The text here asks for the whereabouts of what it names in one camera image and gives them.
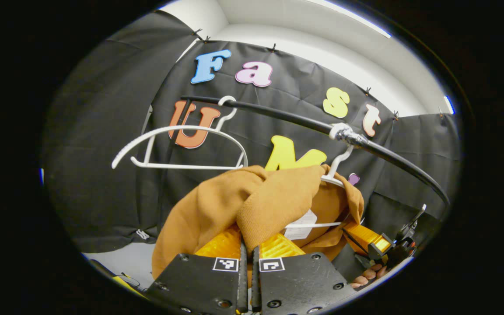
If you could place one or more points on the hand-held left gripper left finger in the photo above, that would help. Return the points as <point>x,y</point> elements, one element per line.
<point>243,280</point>

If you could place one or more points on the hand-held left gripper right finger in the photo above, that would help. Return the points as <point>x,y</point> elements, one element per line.
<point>256,280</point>

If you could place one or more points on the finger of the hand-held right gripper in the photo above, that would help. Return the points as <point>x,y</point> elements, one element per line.
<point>368,238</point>

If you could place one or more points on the brown shirt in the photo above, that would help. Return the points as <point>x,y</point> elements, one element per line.
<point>217,205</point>

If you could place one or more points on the white hanger with wrapped hook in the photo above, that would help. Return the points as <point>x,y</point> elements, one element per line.
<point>344,155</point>

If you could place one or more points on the white plastic hanger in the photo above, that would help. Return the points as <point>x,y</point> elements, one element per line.
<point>182,129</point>

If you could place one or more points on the small ceiling light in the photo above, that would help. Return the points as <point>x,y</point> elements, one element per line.
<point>449,105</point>

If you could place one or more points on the black backdrop cloth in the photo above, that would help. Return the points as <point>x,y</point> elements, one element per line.
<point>103,131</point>

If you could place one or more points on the black clothes rack rail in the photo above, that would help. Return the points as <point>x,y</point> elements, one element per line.
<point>287,116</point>

